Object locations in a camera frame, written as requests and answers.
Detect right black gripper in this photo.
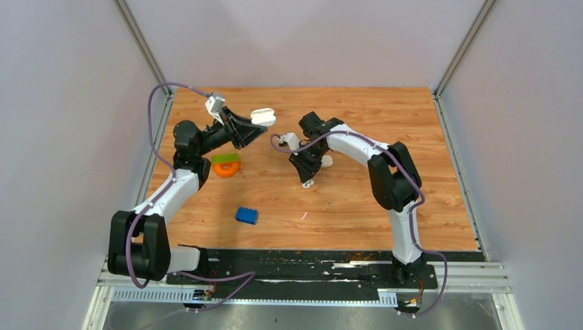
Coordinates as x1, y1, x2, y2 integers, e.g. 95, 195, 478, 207
289, 142, 328, 184

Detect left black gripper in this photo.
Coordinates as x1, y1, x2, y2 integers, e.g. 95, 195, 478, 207
197, 106, 268, 157

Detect white eartips cluster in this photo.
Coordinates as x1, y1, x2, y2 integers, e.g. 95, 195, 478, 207
302, 179, 314, 188

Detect white oval pill case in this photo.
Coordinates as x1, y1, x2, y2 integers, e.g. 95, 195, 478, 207
250, 108, 276, 127

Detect white earbud charging case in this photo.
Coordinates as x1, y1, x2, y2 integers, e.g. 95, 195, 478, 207
321, 155, 333, 168

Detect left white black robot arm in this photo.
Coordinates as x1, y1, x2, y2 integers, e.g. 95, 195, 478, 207
107, 106, 276, 284

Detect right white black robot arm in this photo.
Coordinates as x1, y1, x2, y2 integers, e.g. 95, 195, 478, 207
278, 112, 426, 287

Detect green toy block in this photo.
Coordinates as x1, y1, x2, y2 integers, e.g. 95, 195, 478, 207
211, 153, 240, 165

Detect blue toy brick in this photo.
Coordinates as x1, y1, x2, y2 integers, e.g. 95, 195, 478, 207
235, 207, 259, 225

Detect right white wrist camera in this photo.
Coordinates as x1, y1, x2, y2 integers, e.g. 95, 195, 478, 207
278, 133, 300, 151

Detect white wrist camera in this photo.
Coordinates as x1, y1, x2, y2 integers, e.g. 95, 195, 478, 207
278, 133, 300, 151
205, 92, 226, 124

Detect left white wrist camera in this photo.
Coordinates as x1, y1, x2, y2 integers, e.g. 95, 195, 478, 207
205, 92, 226, 124

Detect orange toy ring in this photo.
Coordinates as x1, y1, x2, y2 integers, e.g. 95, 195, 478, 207
213, 162, 241, 179

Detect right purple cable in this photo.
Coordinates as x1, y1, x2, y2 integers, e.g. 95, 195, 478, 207
269, 131, 450, 318

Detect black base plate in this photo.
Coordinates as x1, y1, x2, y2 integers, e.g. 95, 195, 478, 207
192, 249, 484, 301

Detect aluminium rail frame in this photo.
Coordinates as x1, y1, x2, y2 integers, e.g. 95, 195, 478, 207
83, 262, 523, 329

